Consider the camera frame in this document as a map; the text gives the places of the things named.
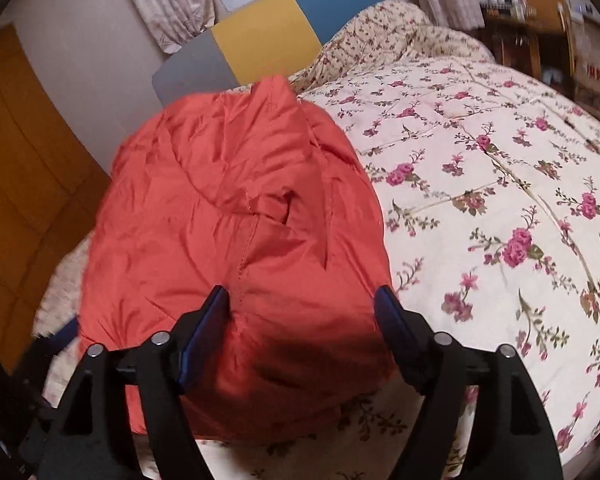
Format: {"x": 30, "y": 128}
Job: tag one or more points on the grey yellow blue headboard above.
{"x": 260, "y": 40}

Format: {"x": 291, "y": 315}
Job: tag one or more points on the yellow-brown wooden wardrobe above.
{"x": 25, "y": 185}

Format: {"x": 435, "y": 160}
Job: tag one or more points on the orange padded jacket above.
{"x": 230, "y": 210}

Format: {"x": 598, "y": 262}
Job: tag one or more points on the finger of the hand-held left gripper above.
{"x": 62, "y": 335}

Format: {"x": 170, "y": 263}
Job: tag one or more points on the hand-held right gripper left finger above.
{"x": 205, "y": 340}

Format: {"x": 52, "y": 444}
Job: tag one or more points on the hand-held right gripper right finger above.
{"x": 395, "y": 320}

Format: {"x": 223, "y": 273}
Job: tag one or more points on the floral rose quilt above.
{"x": 480, "y": 185}

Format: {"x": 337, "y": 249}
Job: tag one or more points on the bunched small-floral duvet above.
{"x": 380, "y": 30}

